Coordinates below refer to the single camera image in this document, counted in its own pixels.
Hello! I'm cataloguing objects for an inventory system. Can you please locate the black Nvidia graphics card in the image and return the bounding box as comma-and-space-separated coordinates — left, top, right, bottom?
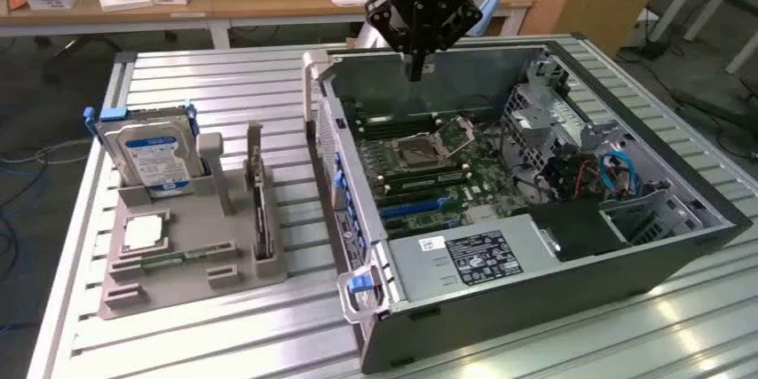
245, 121, 279, 261

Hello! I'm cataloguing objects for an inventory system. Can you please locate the grey metal disk bay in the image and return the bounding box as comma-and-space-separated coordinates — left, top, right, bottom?
502, 81, 624, 162

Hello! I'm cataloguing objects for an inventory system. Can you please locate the metal socket cover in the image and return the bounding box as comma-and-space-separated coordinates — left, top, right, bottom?
435, 114, 481, 154

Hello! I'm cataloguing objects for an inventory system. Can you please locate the black power adapter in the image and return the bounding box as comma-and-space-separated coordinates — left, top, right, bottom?
637, 39, 670, 60

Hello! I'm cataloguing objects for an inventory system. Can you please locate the CPU socket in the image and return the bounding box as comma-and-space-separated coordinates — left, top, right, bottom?
395, 134, 443, 171

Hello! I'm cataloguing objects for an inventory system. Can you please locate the green motherboard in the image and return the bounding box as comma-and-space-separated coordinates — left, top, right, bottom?
342, 99, 534, 238

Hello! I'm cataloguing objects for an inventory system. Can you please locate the black installed RAM stick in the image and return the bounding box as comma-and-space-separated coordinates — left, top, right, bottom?
385, 167, 470, 192

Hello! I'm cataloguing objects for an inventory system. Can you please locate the blue expansion slot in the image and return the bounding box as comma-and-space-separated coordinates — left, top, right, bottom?
377, 194, 451, 221

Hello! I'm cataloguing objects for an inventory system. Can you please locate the silver chipset heatsink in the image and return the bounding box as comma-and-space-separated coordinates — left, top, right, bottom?
469, 206, 501, 224

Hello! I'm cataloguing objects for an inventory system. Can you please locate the black stand foot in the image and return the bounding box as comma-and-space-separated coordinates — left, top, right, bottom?
672, 88, 758, 131

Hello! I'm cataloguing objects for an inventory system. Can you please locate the hard disk with blue caddy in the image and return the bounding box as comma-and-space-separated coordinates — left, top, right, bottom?
82, 99, 208, 201

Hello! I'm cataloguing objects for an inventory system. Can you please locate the black chair base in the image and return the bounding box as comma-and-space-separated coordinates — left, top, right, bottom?
35, 30, 179, 83

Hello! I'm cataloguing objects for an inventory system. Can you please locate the grey metal drive cage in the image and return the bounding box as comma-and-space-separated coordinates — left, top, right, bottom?
597, 186, 716, 248

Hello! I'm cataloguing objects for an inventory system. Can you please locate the grey power supply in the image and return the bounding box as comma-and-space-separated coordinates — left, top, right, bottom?
378, 213, 562, 304

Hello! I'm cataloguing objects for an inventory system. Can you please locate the grey printed parts rack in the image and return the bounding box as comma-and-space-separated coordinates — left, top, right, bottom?
98, 131, 291, 321

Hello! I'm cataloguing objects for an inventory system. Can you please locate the blue case latch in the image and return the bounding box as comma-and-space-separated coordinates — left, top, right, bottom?
345, 275, 373, 296

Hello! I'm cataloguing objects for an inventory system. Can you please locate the silver CPU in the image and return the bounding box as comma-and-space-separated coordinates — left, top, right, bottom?
122, 215, 167, 250

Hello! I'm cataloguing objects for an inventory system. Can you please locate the green RAM stick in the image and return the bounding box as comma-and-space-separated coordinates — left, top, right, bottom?
139, 249, 212, 272

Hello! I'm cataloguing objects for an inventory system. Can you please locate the black open PC case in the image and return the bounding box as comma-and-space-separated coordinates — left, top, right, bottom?
301, 32, 754, 375

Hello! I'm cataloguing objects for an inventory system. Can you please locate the blue wire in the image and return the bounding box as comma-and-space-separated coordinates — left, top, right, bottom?
597, 151, 645, 197

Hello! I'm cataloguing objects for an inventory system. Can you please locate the red wire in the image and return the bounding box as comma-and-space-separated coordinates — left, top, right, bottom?
577, 160, 595, 199

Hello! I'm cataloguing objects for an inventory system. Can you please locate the blue floor cable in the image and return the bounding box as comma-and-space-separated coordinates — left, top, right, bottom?
0, 161, 48, 334

